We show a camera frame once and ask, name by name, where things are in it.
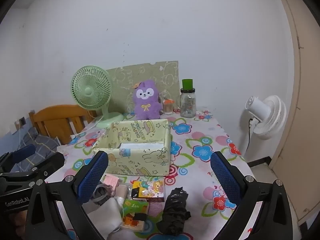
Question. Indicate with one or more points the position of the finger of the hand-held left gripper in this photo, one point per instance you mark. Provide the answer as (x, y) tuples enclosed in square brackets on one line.
[(23, 152), (51, 163)]

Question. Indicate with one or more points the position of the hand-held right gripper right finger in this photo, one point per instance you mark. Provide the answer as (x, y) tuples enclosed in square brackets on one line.
[(225, 180)]

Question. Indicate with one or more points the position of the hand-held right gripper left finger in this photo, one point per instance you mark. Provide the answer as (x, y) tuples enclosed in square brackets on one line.
[(92, 177)]

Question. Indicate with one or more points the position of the grey sock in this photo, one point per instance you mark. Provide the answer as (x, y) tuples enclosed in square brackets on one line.
[(101, 193)]

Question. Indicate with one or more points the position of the white cloth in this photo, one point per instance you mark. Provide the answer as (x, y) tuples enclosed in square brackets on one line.
[(105, 212)]

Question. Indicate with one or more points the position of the green and orange tissue packet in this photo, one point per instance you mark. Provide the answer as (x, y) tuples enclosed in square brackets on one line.
[(132, 206)]

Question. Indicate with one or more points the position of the yellow cartoon printed storage box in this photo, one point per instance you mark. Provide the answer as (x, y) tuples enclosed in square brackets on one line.
[(140, 160)]

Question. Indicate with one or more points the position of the black plastic bag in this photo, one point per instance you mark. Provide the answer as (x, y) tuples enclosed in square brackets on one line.
[(175, 210)]

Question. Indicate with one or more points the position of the cartoon printed tissue packet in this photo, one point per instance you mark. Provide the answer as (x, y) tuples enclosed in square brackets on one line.
[(152, 190)]

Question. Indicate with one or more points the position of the pink patterned packet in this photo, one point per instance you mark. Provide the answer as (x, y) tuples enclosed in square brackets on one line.
[(155, 208)]

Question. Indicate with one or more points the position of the blue bed sheet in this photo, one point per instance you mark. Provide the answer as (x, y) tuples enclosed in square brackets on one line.
[(10, 141)]

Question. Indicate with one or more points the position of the grey plaid pillow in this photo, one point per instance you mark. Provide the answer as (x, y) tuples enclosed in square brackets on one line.
[(42, 142)]

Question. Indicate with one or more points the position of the wooden bed headboard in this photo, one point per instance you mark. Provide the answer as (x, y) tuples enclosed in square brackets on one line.
[(55, 115)]

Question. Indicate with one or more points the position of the floral tablecloth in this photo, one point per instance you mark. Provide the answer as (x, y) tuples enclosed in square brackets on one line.
[(200, 135)]

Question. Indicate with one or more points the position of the white standing fan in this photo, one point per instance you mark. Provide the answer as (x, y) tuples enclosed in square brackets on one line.
[(272, 115)]

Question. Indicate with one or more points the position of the green desk fan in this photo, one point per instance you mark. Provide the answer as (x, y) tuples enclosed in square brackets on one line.
[(90, 90)]

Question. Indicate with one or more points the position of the glass jar mug green lid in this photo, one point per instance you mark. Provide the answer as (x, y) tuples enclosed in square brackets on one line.
[(188, 105)]

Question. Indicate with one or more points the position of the purple plush toy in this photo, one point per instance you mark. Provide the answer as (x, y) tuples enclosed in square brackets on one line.
[(146, 105)]

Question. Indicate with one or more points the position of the cotton swab container orange lid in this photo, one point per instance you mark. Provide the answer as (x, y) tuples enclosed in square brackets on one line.
[(168, 108)]

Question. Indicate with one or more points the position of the beige door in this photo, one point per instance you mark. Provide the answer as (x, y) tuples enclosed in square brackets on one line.
[(305, 105)]

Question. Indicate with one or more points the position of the green printed board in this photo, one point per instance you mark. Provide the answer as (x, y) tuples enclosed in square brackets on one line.
[(150, 72)]

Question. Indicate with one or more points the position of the wall socket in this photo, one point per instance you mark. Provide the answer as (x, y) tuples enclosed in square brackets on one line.
[(22, 121)]

